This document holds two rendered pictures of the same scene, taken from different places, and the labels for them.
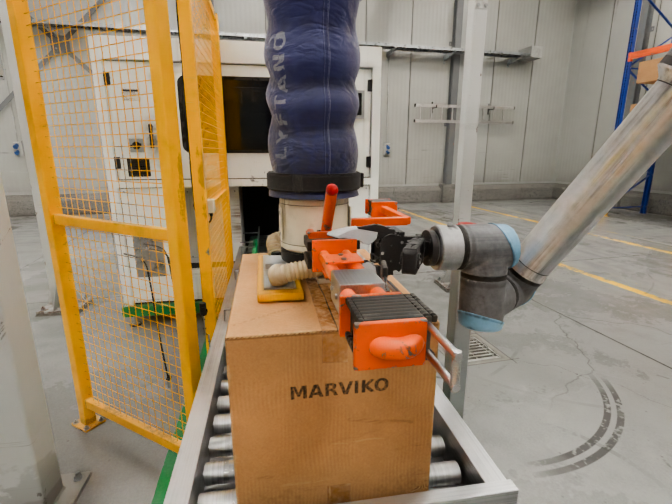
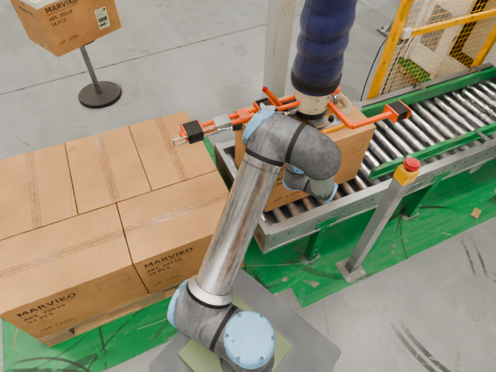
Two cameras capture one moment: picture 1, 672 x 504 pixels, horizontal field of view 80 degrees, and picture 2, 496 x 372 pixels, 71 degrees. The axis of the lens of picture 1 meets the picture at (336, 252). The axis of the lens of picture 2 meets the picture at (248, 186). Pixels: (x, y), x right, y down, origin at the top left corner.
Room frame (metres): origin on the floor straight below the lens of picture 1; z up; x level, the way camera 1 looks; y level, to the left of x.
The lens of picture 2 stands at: (0.32, -1.18, 2.11)
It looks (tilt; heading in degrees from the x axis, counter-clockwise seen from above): 52 degrees down; 73
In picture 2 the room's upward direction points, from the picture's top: 2 degrees clockwise
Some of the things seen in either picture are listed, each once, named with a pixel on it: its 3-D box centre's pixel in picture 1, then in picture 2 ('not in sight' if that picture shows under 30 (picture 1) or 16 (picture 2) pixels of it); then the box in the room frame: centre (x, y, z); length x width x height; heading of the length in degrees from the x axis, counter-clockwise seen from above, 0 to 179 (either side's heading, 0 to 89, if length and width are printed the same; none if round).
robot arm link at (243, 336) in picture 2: not in sight; (246, 341); (0.41, -0.91, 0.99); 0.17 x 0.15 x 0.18; 135
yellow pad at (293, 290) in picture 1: (277, 268); not in sight; (0.98, 0.15, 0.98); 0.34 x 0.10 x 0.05; 10
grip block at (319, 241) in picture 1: (331, 250); (265, 109); (0.75, 0.01, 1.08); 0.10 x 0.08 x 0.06; 100
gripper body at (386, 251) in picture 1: (401, 247); not in sight; (0.77, -0.13, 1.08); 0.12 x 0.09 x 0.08; 99
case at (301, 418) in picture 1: (317, 351); (299, 146); (0.97, 0.05, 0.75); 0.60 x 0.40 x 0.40; 10
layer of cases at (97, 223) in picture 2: not in sight; (122, 209); (-0.07, 0.17, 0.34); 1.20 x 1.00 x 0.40; 9
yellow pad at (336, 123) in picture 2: not in sight; (318, 124); (1.01, -0.04, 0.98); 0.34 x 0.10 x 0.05; 10
